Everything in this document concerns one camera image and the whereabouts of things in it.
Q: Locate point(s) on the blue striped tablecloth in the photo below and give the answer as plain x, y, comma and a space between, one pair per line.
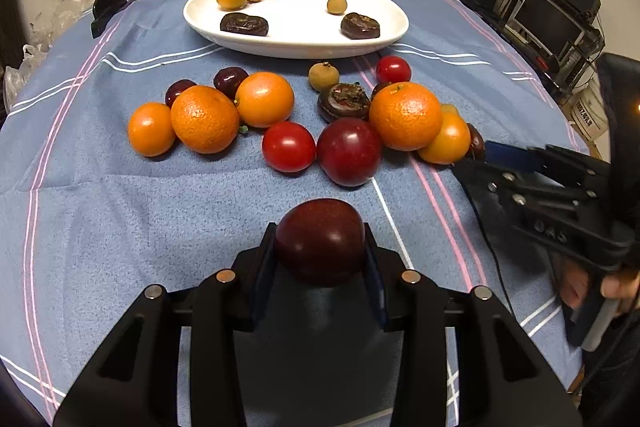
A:
87, 224

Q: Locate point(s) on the dark cherry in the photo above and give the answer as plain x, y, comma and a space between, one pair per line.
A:
228, 80
176, 89

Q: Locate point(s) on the cardboard box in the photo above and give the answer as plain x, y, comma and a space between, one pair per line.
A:
588, 113

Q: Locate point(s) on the dark red plum small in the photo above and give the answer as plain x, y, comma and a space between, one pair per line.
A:
349, 151

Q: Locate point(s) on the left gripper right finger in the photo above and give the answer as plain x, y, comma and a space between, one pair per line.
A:
503, 379

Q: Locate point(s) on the small orange tomato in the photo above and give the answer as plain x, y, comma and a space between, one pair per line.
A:
150, 131

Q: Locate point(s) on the longan back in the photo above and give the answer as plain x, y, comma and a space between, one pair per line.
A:
323, 75

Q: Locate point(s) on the rough orange mandarin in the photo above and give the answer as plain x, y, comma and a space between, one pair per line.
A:
205, 120

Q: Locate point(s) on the dark red plum large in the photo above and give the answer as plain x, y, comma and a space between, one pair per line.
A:
321, 242

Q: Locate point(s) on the orange yellow tomato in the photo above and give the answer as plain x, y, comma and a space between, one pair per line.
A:
451, 144

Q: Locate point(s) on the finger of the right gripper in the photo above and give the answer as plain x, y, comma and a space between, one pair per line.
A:
505, 188
515, 155

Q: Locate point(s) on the dark cherry left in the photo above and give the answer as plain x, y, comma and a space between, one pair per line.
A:
176, 89

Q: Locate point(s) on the red cherry tomato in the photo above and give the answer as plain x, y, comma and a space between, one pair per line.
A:
288, 147
392, 69

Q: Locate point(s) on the dark water chestnut back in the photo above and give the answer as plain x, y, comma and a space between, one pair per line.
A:
343, 100

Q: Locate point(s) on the dark chestnut hidden right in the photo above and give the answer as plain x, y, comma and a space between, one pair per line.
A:
477, 148

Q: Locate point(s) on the large dark passion fruit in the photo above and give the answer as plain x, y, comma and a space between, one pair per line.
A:
244, 24

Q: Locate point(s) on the dark water chestnut front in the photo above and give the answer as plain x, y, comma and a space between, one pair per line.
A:
356, 26

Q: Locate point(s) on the large orange mandarin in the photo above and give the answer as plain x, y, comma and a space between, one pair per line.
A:
406, 115

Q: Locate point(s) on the right human hand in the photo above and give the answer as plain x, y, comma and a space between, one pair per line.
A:
622, 285

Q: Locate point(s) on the smooth orange tomato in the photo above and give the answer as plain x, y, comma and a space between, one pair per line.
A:
264, 99

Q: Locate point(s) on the dark water chestnut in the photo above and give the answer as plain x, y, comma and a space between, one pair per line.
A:
356, 26
343, 100

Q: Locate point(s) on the white oval plate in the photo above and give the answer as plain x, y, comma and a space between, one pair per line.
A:
299, 28

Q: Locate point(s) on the plastic bags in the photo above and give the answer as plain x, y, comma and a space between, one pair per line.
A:
44, 34

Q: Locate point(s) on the computer monitor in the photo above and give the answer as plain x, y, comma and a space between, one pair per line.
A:
544, 23

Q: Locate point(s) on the red cherry tomato back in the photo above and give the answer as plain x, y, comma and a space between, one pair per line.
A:
392, 69

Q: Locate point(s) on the dark cherry right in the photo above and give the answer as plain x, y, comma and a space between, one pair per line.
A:
228, 80

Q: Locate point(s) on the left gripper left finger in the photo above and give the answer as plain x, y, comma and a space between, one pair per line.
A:
132, 378

